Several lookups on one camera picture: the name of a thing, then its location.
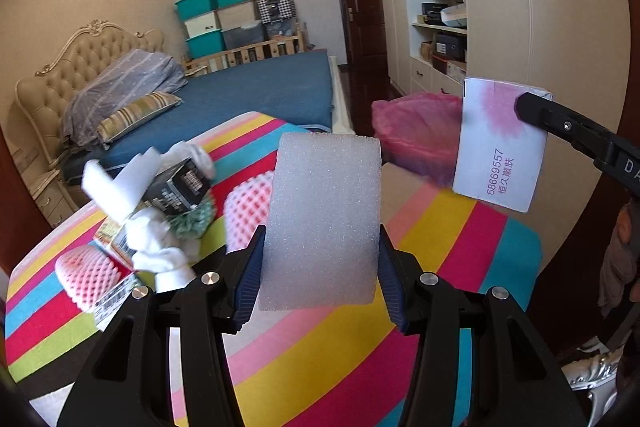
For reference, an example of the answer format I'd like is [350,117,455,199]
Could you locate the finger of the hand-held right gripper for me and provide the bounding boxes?
[515,91,610,165]

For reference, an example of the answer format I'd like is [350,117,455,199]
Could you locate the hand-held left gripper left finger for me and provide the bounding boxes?
[57,223,267,427]

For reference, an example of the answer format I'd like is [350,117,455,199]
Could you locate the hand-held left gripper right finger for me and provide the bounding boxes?
[377,227,588,427]

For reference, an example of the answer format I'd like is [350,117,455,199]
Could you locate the white box with pink print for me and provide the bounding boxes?
[452,77,553,214]

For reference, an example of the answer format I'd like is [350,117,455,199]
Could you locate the pink foam fruit net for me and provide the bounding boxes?
[224,171,275,255]
[55,246,132,308]

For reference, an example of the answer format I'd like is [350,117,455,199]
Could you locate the white foam block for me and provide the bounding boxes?
[258,132,383,312]

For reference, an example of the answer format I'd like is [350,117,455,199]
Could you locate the black printed box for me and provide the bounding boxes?
[141,158,212,214]

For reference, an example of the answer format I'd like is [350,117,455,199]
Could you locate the pink plastic bin bag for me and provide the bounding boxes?
[371,91,465,188]

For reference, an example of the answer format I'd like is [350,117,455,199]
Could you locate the white foam strip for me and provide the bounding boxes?
[81,146,163,228]

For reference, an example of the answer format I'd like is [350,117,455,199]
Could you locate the person's right forearm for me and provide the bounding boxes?
[597,202,640,323]

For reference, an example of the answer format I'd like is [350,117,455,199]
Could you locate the green mesh scrubber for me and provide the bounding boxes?
[167,197,217,240]

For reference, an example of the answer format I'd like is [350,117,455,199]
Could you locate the white built-in wardrobe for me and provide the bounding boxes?
[369,0,632,188]

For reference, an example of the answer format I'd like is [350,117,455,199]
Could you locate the white crumpled sock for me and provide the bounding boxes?
[124,211,197,293]

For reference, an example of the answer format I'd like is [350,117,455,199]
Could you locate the cardboard shelf boxes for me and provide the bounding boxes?
[431,54,468,82]

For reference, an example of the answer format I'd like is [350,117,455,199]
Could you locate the black safe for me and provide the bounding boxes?
[432,32,469,58]

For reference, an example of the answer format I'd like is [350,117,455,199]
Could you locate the printed paper carton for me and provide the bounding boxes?
[92,217,146,333]

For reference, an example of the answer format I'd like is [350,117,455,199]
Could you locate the black shelf device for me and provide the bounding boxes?
[421,2,453,25]

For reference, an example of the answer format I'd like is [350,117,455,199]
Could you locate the bed with blue sheet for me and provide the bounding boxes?
[60,49,356,172]

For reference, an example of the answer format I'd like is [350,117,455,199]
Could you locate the striped pillow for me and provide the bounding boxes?
[96,91,183,142]

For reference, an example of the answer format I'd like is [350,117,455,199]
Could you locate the silver ornate furniture edge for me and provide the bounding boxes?
[560,352,628,393]

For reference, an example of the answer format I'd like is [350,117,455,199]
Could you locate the dark wooden door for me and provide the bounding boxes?
[331,0,390,78]

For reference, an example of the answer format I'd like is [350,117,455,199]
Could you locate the cream nightstand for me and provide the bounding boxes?
[9,146,81,229]

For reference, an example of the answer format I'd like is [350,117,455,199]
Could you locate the grey patterned duvet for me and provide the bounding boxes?
[62,48,190,142]

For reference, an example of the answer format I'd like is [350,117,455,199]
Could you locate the stack of plastic storage boxes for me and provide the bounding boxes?
[174,0,266,60]

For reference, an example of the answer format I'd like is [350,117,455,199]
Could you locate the black white checkered box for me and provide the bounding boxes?
[256,0,294,22]

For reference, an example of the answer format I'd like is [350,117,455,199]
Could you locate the beige tufted headboard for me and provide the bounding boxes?
[15,19,166,152]

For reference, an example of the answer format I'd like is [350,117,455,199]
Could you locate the wooden crib rail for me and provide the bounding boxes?
[181,34,310,76]

